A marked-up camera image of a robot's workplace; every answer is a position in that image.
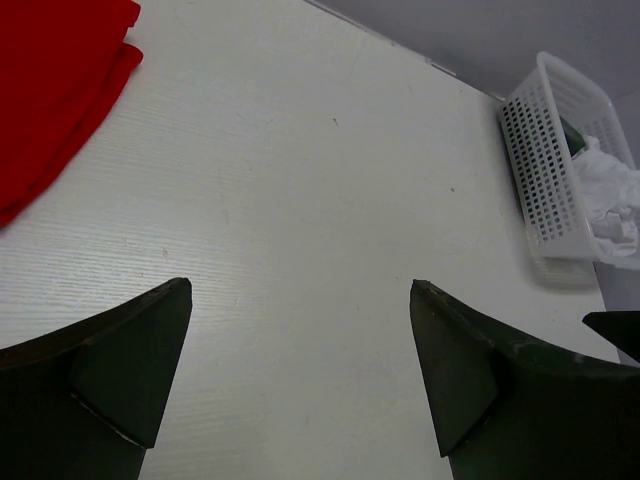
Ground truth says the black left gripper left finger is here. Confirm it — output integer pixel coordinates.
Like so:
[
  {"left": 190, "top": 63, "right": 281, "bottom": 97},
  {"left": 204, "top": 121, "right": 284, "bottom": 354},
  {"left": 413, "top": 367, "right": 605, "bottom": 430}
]
[{"left": 1, "top": 278, "right": 192, "bottom": 479}]

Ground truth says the white plastic perforated basket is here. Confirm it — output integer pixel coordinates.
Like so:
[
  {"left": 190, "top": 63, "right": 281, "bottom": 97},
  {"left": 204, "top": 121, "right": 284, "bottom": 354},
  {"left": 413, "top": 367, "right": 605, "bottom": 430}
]
[{"left": 498, "top": 52, "right": 639, "bottom": 270}]

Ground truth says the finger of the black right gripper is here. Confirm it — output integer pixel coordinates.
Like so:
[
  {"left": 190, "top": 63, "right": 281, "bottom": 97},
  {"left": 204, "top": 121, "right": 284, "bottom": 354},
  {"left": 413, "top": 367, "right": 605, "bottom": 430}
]
[{"left": 582, "top": 311, "right": 640, "bottom": 363}]

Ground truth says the dark green t-shirt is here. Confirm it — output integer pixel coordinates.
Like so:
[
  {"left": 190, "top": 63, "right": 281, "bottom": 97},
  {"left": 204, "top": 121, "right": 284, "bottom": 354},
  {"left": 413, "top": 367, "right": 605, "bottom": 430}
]
[{"left": 560, "top": 117, "right": 586, "bottom": 158}]

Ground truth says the white t-shirt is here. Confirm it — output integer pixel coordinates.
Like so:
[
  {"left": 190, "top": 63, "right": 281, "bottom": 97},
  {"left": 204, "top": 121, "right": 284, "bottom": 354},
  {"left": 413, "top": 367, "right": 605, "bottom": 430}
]
[{"left": 572, "top": 135, "right": 639, "bottom": 259}]

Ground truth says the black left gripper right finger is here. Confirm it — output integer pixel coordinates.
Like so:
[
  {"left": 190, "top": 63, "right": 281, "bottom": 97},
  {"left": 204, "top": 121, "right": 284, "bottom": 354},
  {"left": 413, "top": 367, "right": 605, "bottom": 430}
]
[{"left": 410, "top": 280, "right": 639, "bottom": 479}]

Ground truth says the folded red t-shirt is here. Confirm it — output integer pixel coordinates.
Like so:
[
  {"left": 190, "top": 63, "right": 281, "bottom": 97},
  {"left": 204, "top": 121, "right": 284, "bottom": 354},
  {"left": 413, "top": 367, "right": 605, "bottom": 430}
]
[{"left": 1, "top": 1, "right": 143, "bottom": 227}]

